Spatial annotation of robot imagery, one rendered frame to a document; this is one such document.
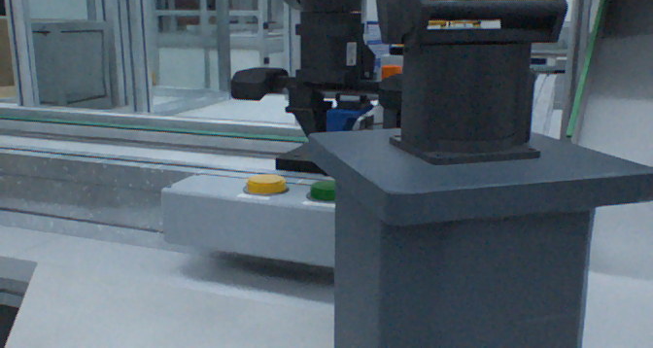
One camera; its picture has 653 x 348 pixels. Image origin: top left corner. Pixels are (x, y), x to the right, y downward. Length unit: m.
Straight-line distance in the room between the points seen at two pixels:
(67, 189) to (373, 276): 0.57
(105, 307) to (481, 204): 0.44
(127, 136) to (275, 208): 0.55
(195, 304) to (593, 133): 0.44
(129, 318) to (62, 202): 0.27
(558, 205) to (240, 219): 0.38
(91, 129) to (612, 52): 0.82
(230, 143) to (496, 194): 0.74
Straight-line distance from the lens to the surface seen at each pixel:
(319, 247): 0.60
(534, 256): 0.34
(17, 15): 1.31
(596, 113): 0.73
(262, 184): 0.63
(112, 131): 1.14
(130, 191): 0.79
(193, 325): 0.60
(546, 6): 0.35
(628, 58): 0.78
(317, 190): 0.60
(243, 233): 0.63
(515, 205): 0.31
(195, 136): 1.04
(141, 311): 0.64
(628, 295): 0.72
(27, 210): 0.91
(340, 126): 0.58
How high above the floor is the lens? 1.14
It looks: 14 degrees down
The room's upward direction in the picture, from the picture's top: straight up
